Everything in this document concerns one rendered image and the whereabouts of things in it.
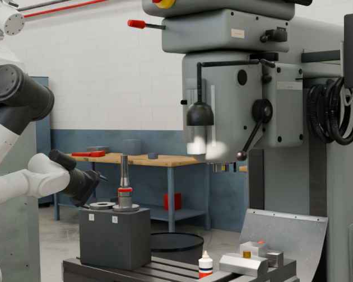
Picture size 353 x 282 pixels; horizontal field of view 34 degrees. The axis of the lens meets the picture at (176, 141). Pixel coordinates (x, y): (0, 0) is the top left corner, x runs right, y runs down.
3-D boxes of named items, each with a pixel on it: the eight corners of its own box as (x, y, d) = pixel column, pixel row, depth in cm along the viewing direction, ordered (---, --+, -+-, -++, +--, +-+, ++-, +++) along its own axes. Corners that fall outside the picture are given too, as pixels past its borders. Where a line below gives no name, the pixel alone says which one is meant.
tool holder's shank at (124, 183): (130, 188, 195) (130, 155, 194) (121, 188, 194) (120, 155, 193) (128, 187, 198) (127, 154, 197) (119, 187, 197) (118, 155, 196)
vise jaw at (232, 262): (257, 277, 155) (257, 263, 154) (218, 270, 162) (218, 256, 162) (268, 272, 159) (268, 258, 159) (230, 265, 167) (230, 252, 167)
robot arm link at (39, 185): (69, 189, 168) (31, 202, 159) (50, 173, 173) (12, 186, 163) (73, 170, 165) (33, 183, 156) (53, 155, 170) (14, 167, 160)
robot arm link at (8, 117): (-4, 123, 137) (29, 76, 138) (-25, 107, 142) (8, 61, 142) (26, 139, 147) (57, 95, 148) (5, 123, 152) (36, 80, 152)
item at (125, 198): (134, 206, 195) (134, 191, 195) (120, 207, 193) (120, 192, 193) (130, 204, 199) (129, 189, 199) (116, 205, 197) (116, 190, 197)
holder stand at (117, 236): (130, 271, 189) (129, 210, 188) (79, 263, 201) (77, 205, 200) (152, 262, 199) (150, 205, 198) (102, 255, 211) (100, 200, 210)
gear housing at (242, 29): (227, 45, 152) (227, 6, 151) (159, 52, 168) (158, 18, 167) (292, 52, 177) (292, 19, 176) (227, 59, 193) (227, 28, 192)
